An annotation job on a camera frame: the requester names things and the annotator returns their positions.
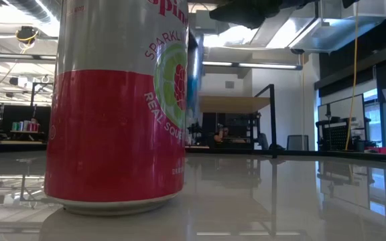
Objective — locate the grey trash bin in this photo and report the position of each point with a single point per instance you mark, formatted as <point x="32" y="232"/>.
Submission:
<point x="297" y="142"/>

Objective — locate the blue and silver beverage can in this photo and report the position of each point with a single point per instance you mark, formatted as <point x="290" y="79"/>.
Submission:
<point x="193" y="87"/>

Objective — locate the silver ceiling duct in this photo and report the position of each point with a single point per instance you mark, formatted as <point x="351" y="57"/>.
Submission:
<point x="330" y="30"/>

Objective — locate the small red background can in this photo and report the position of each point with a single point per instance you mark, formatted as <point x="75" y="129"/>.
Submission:
<point x="34" y="127"/>

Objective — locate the wooden shelf with black frame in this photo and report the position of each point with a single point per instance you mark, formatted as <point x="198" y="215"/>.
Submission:
<point x="233" y="104"/>

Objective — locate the ceiling strip light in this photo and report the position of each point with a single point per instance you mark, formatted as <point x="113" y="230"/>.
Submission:
<point x="250" y="64"/>

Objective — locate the black aluminium table frame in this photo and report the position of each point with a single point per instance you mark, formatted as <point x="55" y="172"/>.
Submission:
<point x="313" y="154"/>

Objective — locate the person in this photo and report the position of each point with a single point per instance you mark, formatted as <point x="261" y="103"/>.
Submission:
<point x="224" y="134"/>

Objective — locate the small green background can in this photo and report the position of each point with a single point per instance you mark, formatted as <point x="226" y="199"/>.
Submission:
<point x="14" y="126"/>

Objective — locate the silver and red Spindrift can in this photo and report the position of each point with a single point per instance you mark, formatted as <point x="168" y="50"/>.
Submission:
<point x="112" y="134"/>

